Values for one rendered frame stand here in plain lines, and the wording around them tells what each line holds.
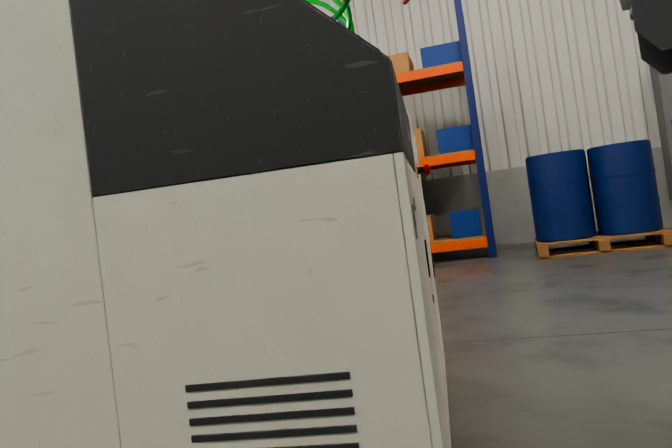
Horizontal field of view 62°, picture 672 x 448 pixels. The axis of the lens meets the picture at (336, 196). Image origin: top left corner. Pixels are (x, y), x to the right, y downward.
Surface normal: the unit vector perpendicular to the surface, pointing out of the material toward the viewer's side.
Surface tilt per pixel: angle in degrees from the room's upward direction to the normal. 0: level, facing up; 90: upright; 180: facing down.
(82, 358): 90
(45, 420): 90
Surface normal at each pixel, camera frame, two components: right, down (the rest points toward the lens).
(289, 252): -0.17, -0.01
